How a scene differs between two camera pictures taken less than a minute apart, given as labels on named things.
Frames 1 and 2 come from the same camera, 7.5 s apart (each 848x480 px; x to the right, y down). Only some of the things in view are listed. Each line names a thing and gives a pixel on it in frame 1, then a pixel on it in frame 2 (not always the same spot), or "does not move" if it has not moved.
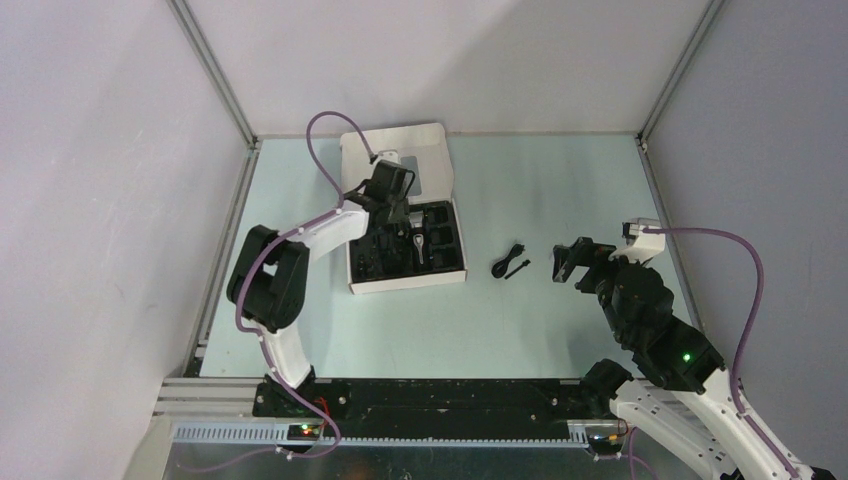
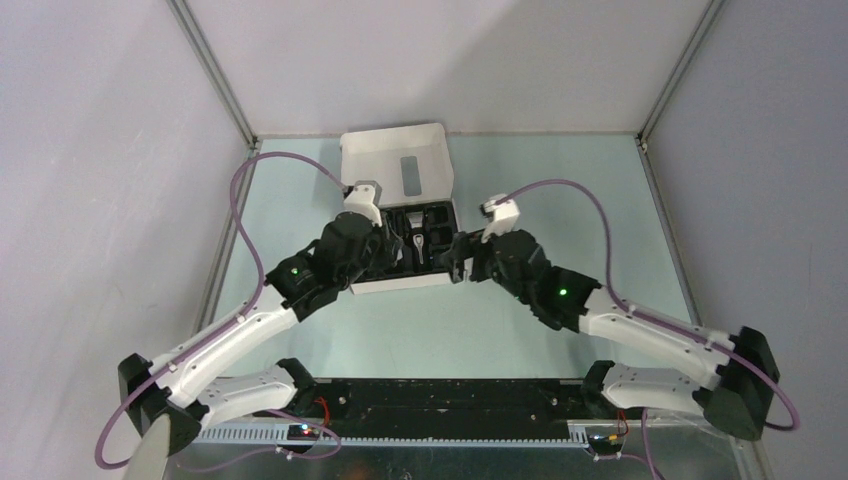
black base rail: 457,408 does not move
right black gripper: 585,252 to 468,245
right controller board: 605,445 does not move
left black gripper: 401,213 to 388,249
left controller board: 303,432 does not move
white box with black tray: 432,252 does not move
